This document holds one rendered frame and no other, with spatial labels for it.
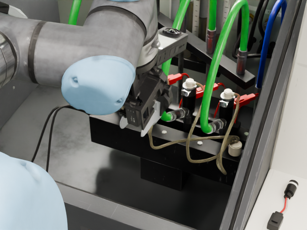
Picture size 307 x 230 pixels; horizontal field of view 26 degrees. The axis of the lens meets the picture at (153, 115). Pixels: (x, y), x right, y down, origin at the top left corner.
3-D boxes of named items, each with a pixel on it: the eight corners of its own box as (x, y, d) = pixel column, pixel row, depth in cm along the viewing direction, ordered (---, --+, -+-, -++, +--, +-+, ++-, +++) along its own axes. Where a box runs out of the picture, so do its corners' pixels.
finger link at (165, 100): (142, 110, 105) (138, 77, 98) (147, 102, 106) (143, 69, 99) (168, 121, 104) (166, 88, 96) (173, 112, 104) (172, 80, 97)
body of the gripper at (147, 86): (100, 115, 100) (89, 66, 90) (127, 73, 104) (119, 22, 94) (145, 133, 97) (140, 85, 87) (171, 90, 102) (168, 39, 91)
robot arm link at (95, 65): (37, 110, 79) (64, 39, 85) (128, 125, 77) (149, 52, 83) (22, 70, 73) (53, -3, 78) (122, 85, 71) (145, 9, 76)
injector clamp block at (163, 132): (92, 163, 154) (88, 115, 144) (111, 134, 161) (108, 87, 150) (232, 209, 144) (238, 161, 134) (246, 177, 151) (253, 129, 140)
